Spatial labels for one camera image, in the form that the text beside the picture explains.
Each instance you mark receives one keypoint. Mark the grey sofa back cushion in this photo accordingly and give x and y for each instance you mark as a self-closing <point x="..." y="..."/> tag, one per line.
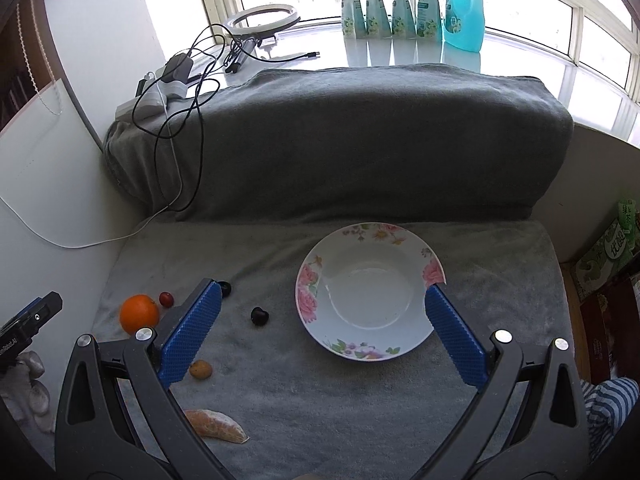
<point x="427" y="142"/>

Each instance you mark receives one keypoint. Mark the black power adapter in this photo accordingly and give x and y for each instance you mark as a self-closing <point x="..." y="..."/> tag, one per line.
<point x="178" y="68"/>

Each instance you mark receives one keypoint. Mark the teal refill pouch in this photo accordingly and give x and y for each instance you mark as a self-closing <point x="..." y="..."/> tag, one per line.
<point x="428" y="20"/>
<point x="377" y="22"/>
<point x="402" y="22"/>
<point x="352" y="20"/>

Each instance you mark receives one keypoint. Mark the dark cherry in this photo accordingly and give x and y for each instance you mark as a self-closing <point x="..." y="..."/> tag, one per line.
<point x="259" y="316"/>
<point x="225" y="288"/>

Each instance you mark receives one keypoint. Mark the green printed box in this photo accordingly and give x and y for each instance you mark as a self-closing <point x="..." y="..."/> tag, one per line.
<point x="610" y="253"/>

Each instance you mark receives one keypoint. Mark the white ring light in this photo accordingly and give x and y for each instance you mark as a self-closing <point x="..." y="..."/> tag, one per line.
<point x="262" y="21"/>

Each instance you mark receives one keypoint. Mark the left gloved hand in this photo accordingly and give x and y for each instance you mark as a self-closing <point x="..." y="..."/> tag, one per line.
<point x="27" y="399"/>

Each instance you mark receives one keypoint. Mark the brown longan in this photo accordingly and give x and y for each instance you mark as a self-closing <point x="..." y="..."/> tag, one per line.
<point x="201" y="370"/>

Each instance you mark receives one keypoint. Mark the striped blue trouser leg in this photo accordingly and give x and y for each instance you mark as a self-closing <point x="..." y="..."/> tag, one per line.
<point x="607" y="405"/>

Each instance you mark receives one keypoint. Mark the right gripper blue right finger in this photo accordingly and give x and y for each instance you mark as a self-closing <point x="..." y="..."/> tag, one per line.
<point x="464" y="348"/>

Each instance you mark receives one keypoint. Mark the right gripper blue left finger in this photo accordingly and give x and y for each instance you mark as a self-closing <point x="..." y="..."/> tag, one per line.
<point x="182" y="332"/>

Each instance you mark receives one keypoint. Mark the large orange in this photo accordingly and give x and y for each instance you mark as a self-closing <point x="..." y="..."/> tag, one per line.
<point x="138" y="311"/>

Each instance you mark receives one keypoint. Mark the white floral ceramic bowl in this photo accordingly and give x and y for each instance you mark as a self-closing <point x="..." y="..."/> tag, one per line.
<point x="360" y="291"/>

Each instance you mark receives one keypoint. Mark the red cherry tomato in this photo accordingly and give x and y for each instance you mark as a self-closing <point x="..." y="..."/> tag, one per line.
<point x="166" y="299"/>

